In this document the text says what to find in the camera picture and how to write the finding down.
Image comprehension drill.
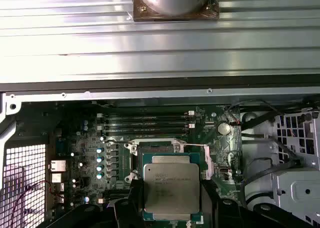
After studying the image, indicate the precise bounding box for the black open PC case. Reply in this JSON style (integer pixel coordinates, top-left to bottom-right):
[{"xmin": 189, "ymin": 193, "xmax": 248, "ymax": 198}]
[{"xmin": 0, "ymin": 76, "xmax": 320, "ymax": 228}]

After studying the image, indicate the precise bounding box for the brown square base plate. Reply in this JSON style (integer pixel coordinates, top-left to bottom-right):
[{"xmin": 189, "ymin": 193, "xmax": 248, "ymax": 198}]
[{"xmin": 132, "ymin": 0, "xmax": 220, "ymax": 23}]

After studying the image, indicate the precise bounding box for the black RAM slot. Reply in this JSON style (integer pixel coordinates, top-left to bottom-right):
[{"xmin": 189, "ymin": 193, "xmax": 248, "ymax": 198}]
[
  {"xmin": 97, "ymin": 118, "xmax": 192, "ymax": 126},
  {"xmin": 97, "ymin": 112, "xmax": 196, "ymax": 120},
  {"xmin": 97, "ymin": 124, "xmax": 196, "ymax": 132},
  {"xmin": 97, "ymin": 130, "xmax": 192, "ymax": 138}
]

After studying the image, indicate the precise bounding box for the red black wire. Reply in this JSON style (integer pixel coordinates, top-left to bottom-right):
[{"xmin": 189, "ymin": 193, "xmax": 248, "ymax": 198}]
[{"xmin": 224, "ymin": 104, "xmax": 243, "ymax": 126}]

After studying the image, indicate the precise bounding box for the blue port connector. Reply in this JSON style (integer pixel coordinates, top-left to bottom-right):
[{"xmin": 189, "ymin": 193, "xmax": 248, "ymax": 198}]
[{"xmin": 55, "ymin": 140, "xmax": 70, "ymax": 156}]

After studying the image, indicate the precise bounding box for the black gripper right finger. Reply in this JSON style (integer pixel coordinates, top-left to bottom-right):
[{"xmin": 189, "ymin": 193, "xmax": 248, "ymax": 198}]
[{"xmin": 200, "ymin": 179, "xmax": 312, "ymax": 228}]

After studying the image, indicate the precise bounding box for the CPU socket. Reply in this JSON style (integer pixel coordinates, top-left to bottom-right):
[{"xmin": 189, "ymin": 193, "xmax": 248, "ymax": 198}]
[{"xmin": 124, "ymin": 138, "xmax": 209, "ymax": 186}]

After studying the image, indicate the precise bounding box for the silver CPU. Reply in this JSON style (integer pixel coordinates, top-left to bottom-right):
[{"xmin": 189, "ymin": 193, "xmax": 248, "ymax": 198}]
[{"xmin": 141, "ymin": 151, "xmax": 202, "ymax": 223}]

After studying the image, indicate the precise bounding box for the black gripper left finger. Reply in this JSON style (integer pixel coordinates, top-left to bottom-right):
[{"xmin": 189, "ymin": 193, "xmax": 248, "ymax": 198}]
[{"xmin": 37, "ymin": 179, "xmax": 145, "ymax": 228}]

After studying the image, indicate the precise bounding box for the silver disk bay cage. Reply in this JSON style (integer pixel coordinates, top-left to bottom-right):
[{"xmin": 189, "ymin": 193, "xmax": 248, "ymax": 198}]
[{"xmin": 272, "ymin": 109, "xmax": 320, "ymax": 228}]

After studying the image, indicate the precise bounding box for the green motherboard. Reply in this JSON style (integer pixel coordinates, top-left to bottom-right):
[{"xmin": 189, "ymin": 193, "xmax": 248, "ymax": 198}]
[{"xmin": 48, "ymin": 104, "xmax": 244, "ymax": 228}]

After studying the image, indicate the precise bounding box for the silver port block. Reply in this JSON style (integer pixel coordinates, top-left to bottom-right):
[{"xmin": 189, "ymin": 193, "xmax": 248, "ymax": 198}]
[{"xmin": 49, "ymin": 159, "xmax": 67, "ymax": 172}]

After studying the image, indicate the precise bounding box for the thin red wire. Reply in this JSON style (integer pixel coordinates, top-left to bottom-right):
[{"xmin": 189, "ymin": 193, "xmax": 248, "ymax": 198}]
[{"xmin": 8, "ymin": 180, "xmax": 65, "ymax": 228}]

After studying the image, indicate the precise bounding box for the thin metal locking lever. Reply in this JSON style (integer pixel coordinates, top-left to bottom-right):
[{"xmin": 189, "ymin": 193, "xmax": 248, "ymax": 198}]
[{"xmin": 106, "ymin": 139, "xmax": 131, "ymax": 147}]

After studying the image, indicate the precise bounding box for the silver coin battery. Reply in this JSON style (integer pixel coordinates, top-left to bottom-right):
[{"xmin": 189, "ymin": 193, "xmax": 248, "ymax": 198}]
[{"xmin": 216, "ymin": 121, "xmax": 232, "ymax": 136}]

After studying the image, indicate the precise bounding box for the thick black cable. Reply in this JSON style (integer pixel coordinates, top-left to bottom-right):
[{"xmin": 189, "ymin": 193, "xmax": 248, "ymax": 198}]
[{"xmin": 241, "ymin": 156, "xmax": 302, "ymax": 206}]

